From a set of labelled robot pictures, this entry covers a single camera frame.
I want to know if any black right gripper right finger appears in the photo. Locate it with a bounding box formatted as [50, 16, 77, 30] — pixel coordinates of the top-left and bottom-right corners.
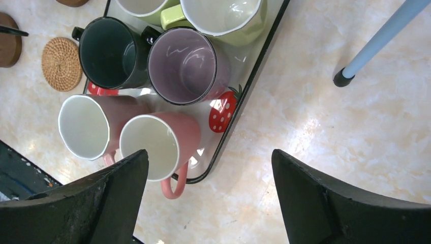
[271, 149, 430, 243]

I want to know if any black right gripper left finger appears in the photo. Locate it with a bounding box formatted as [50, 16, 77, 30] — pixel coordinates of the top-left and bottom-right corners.
[1, 149, 149, 243]

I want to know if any woven rattan coaster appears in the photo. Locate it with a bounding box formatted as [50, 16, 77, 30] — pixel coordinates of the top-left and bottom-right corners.
[41, 37, 83, 92]

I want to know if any dark green mug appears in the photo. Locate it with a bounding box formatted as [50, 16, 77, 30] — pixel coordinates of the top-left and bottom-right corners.
[71, 17, 150, 89]

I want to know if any dark brown wooden coaster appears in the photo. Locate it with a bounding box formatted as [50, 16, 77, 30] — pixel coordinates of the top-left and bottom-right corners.
[56, 0, 89, 8]

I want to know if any pale pink mug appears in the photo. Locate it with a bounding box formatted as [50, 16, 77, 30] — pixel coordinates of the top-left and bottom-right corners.
[57, 95, 151, 166]

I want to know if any white strawberry tray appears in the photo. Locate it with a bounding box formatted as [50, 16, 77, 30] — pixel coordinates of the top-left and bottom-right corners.
[83, 1, 289, 184]

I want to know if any purple mug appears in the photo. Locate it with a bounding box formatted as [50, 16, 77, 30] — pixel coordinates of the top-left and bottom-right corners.
[147, 27, 231, 106]

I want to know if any yellow-green mug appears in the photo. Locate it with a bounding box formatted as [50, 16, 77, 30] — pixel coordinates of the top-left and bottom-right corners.
[161, 0, 268, 46]

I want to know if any light green mug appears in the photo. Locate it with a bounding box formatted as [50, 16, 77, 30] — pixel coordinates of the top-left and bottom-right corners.
[116, 0, 180, 27]

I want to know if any light blue tripod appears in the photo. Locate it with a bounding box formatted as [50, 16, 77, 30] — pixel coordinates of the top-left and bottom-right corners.
[333, 0, 430, 87]

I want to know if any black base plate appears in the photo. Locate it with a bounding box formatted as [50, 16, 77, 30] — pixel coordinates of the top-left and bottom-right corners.
[1, 141, 62, 201]

